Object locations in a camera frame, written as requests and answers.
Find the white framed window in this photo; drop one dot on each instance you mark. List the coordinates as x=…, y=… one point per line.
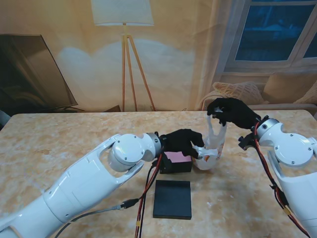
x=267, y=32

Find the white plastic bag orange logo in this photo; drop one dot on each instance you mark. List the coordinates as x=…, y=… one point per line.
x=210, y=158

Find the dark flat television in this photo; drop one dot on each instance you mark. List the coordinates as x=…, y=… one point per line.
x=24, y=74

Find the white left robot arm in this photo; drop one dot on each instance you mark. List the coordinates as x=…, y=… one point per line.
x=86, y=183

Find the black gift box lid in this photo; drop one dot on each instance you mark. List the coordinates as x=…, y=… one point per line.
x=172, y=199

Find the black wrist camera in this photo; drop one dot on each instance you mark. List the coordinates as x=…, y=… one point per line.
x=247, y=141
x=164, y=164

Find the beige sofa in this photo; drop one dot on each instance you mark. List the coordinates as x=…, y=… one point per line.
x=272, y=107

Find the plain tan cushion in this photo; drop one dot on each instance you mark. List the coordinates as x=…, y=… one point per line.
x=284, y=84

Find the white shade tripod floor lamp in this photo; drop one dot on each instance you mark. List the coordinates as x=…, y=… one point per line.
x=122, y=12

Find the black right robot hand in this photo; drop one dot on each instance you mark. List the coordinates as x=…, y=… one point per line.
x=237, y=111

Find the black gift box pink inside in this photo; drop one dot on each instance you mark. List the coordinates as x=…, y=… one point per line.
x=183, y=166

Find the beige knitted cushion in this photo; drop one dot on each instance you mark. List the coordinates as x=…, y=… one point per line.
x=245, y=91
x=309, y=98

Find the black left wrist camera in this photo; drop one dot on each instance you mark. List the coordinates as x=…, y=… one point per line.
x=164, y=164

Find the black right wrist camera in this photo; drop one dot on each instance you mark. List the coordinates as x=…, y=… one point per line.
x=247, y=141

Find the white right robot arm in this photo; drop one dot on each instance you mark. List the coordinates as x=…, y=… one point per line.
x=289, y=158

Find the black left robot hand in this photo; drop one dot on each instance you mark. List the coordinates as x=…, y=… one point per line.
x=182, y=141

